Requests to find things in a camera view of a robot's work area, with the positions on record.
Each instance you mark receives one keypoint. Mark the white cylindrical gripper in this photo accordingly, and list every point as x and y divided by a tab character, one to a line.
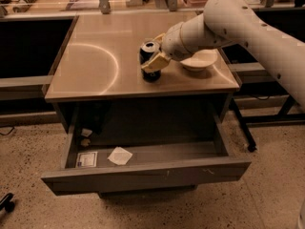
172	43

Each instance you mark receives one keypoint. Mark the dark blue pepsi can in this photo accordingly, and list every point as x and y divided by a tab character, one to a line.
145	54

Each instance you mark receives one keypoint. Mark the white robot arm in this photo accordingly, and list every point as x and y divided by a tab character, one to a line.
233	21

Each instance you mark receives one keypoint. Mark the grey cabinet with steel top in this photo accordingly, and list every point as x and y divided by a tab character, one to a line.
101	61

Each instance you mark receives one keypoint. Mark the grey open top drawer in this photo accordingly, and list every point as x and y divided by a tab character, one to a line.
182	147

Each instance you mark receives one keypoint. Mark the white ceramic bowl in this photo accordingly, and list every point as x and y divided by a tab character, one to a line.
200	60

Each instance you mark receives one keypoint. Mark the flat paper booklet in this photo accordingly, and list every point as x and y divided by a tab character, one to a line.
82	5

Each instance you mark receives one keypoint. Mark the white folded paper napkin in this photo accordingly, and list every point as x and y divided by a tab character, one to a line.
120	156

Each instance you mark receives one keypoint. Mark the small tan paper scrap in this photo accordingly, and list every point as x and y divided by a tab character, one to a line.
85	142

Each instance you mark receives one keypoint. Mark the white label sticker card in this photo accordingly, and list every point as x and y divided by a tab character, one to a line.
86	160

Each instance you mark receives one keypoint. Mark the black table leg with caster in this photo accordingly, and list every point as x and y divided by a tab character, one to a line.
244	127

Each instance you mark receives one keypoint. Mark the black chair caster wheel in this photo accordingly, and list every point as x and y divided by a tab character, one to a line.
7	203

